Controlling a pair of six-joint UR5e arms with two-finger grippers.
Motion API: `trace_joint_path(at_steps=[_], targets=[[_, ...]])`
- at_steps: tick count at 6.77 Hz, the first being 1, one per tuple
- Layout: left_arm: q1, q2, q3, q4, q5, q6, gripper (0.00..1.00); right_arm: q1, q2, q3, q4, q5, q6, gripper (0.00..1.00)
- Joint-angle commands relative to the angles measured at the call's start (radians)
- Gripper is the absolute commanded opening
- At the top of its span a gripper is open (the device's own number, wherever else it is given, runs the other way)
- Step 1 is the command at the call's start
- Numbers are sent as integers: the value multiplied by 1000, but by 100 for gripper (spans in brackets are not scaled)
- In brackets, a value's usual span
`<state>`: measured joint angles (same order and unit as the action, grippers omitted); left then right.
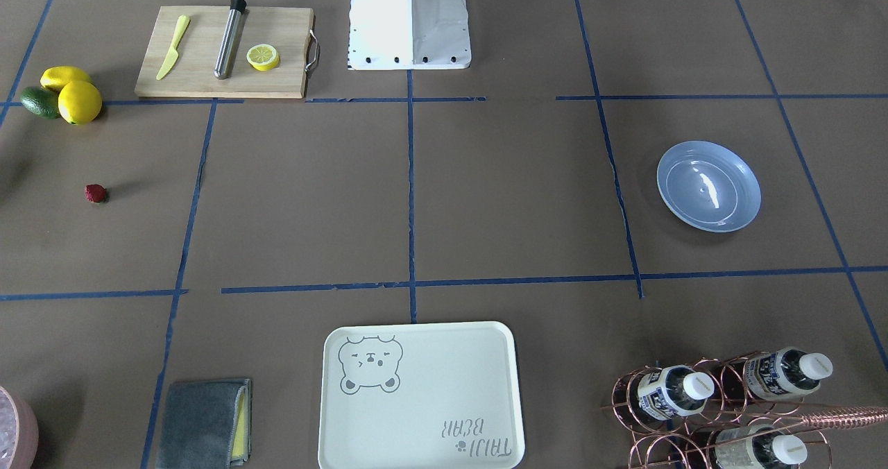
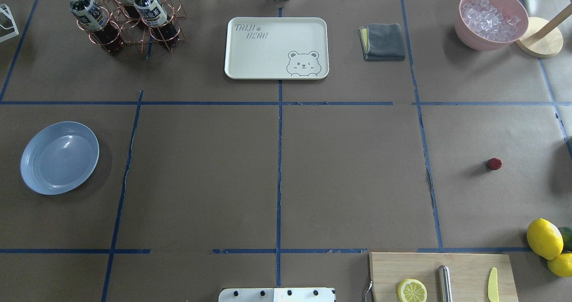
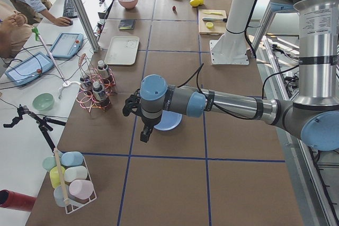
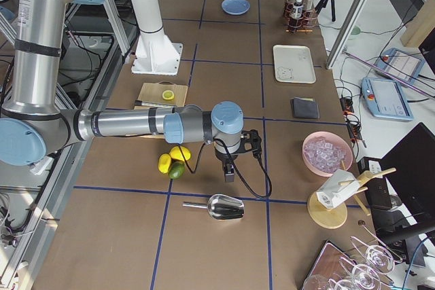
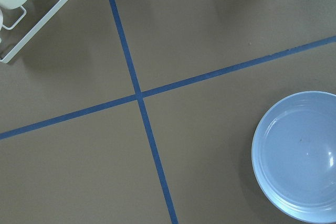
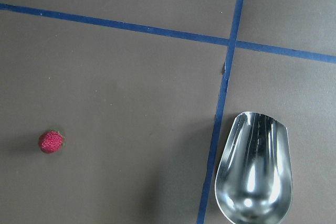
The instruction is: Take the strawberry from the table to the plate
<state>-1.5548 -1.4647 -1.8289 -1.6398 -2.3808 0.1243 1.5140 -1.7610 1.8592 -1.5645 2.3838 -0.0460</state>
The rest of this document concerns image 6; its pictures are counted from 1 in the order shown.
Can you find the red strawberry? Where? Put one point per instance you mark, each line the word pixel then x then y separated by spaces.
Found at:
pixel 51 141

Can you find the shiny metal scoop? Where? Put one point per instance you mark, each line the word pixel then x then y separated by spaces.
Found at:
pixel 253 182

